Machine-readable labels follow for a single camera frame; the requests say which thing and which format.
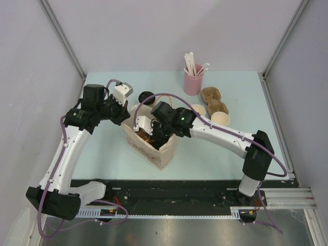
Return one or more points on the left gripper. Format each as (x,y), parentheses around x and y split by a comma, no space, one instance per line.
(123,113)

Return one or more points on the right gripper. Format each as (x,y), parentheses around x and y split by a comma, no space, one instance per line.
(154,137)

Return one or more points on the brown paper takeout bag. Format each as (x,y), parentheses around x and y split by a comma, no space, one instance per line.
(157,154)

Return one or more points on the black coffee cup lid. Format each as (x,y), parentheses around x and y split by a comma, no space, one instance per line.
(144,95)

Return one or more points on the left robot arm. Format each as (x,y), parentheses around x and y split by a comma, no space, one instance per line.
(54,195)

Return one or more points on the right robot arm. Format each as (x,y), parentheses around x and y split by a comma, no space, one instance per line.
(255,149)

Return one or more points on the brown cardboard cup carrier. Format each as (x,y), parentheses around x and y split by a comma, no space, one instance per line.
(212,98)

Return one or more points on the pink straw holder cup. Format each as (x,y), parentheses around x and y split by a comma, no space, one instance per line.
(192,85)

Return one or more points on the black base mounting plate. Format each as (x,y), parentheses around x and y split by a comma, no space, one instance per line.
(223,193)

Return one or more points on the white wrapped straws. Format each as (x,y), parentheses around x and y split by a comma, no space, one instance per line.
(191,69)

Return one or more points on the white cable duct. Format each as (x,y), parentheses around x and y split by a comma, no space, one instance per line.
(211,211)

